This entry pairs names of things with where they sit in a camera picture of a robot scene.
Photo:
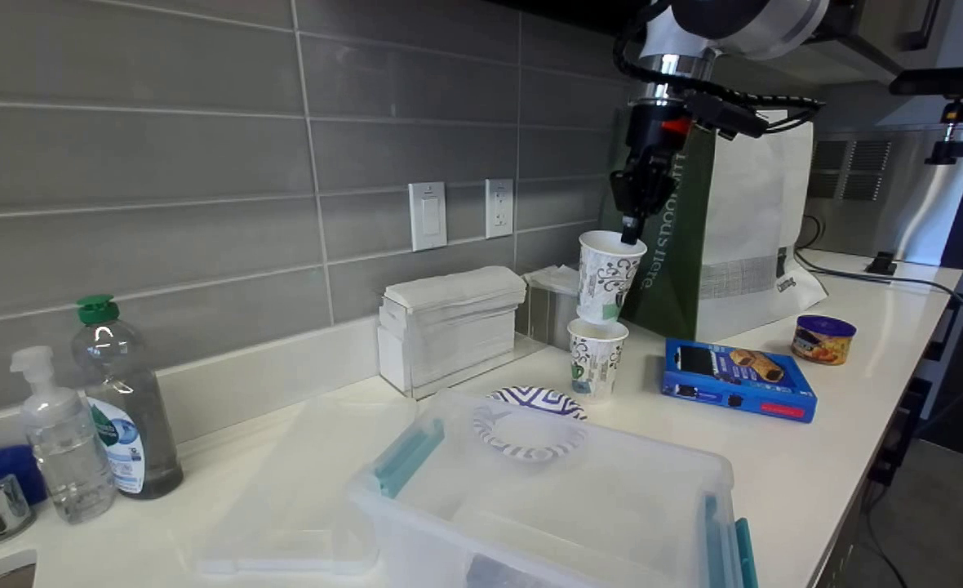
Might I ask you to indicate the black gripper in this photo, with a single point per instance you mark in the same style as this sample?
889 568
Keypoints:
653 136

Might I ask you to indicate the green patterned paper cup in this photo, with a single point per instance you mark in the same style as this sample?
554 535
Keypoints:
595 356
607 278

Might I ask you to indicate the white and green paper bag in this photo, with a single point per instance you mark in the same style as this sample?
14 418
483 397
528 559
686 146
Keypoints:
736 233

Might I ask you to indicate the blue snack bar box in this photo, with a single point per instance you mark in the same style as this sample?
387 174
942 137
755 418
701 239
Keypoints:
740 376

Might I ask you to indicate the blue white patterned bowl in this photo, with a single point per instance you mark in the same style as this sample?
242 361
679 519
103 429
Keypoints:
541 400

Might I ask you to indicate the white napkin dispenser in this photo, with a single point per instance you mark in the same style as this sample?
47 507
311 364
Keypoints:
448 327

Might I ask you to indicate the small blue round tub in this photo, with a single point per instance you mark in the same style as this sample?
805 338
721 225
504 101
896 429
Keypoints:
823 339

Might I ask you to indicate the black power adapter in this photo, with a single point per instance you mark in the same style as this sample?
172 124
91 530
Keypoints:
882 263

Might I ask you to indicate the clear plastic storage bin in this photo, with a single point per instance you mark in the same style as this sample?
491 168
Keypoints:
567 507

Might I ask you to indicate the clear plastic bin lid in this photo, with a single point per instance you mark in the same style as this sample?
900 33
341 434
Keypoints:
285 509

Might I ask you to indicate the dish soap bottle green cap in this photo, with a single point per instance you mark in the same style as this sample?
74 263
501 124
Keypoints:
121 418

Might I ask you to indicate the clear pump bottle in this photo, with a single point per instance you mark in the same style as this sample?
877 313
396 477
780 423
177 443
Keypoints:
60 443

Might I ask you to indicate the white wall outlet plate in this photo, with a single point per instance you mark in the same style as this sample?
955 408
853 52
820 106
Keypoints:
496 207
427 214

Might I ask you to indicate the black camera on tripod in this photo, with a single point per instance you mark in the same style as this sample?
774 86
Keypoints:
943 84

